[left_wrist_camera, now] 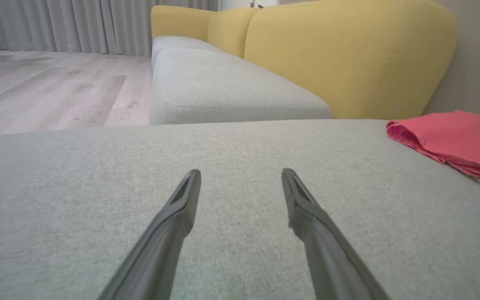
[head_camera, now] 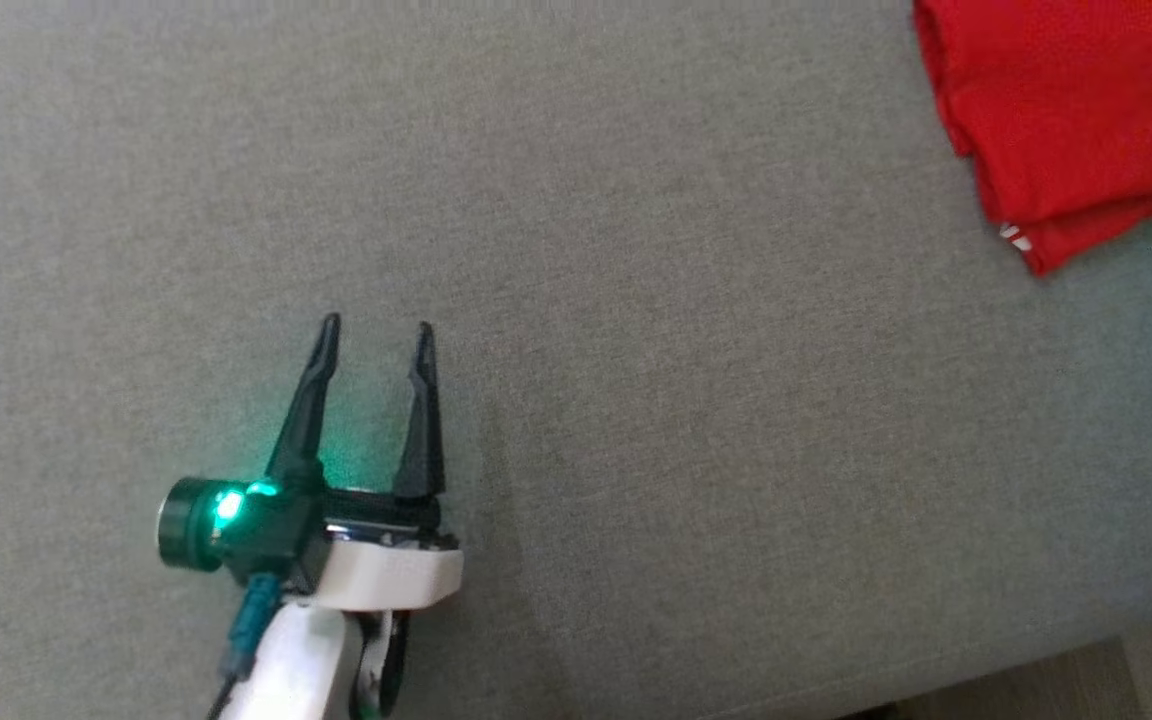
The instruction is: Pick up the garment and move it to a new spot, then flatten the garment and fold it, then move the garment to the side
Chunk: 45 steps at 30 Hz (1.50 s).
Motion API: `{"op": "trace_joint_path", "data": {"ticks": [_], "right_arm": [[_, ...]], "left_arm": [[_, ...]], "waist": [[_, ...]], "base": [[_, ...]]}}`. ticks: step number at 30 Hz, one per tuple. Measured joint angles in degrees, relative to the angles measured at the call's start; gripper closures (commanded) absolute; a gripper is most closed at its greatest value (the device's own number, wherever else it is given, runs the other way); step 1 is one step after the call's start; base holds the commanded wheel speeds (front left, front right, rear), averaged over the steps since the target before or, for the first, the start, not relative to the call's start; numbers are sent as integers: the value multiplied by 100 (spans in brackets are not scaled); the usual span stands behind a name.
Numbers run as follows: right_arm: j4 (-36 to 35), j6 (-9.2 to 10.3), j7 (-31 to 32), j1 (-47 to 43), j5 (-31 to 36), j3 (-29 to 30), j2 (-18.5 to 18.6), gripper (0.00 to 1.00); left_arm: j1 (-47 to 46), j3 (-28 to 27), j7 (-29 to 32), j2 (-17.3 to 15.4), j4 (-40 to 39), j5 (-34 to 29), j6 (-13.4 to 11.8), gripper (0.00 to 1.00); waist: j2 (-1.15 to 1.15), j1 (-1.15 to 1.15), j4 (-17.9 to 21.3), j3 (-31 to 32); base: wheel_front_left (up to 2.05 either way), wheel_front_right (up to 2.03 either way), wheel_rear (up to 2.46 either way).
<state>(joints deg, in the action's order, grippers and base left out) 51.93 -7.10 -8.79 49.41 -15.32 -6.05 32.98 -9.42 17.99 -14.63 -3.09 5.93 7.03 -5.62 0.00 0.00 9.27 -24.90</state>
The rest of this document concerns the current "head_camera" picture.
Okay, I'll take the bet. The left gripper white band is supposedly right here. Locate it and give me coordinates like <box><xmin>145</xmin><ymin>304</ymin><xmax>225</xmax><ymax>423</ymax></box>
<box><xmin>264</xmin><ymin>312</ymin><xmax>465</xmax><ymax>611</ymax></box>

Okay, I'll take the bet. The red garment with white stripes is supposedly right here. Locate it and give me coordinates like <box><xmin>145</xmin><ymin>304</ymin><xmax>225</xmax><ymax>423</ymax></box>
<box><xmin>911</xmin><ymin>0</ymin><xmax>1152</xmax><ymax>279</ymax></box>

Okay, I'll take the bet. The grey fabric sofa seat cushion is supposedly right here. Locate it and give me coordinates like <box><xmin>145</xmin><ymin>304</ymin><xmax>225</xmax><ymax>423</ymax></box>
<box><xmin>0</xmin><ymin>0</ymin><xmax>1152</xmax><ymax>720</ymax></box>

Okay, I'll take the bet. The blue left camera connector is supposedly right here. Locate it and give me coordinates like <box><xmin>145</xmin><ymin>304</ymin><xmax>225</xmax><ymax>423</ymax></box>
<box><xmin>224</xmin><ymin>572</ymin><xmax>286</xmax><ymax>663</ymax></box>

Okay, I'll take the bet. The thin left camera cable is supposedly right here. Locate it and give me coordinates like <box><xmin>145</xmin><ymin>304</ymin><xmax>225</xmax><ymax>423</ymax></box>
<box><xmin>204</xmin><ymin>655</ymin><xmax>245</xmax><ymax>720</ymax></box>

